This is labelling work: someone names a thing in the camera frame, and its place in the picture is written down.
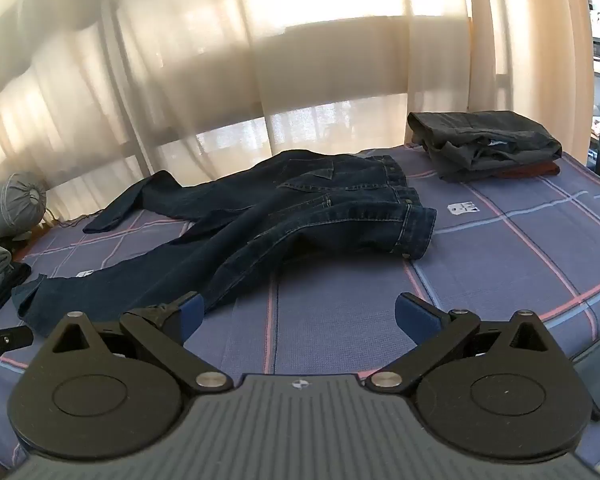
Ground sheer cream curtain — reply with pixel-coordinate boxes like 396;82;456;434
0;0;597;241

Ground rust red folded garment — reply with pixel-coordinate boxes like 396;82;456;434
494;160;562;181

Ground dark grey folded pants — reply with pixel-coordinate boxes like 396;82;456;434
407;110;564;184

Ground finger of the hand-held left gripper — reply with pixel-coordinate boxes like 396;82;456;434
0;326;34;361

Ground purple plaid bed sheet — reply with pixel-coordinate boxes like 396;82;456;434
0;141;600;480

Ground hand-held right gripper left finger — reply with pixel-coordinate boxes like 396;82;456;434
50;291;233;394

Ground thin dark cable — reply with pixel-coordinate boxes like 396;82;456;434
42;207;103;228

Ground dark blue denim pants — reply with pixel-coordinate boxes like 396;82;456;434
11;152;438;338

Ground grey bolster pillow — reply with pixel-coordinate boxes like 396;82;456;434
0;172;49;244

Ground black tablet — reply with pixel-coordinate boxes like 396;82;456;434
571;324;600;422

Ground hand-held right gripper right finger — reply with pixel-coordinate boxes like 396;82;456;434
365;291;554;392

